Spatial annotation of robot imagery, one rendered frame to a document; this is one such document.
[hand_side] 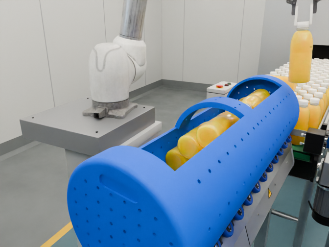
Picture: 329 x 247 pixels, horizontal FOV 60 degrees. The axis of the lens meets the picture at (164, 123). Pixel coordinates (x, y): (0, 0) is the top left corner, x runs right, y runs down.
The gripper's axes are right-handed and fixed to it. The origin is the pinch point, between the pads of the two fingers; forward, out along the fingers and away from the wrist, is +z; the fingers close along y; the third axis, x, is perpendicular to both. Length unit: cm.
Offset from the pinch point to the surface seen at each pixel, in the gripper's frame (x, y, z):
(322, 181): 17, 12, 71
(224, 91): 29, -34, 33
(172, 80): 447, -252, 109
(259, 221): -34, -8, 59
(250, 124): -41.6, -10.0, 25.0
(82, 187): -78, -34, 26
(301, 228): 46, 7, 120
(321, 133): 13.6, 9.8, 46.3
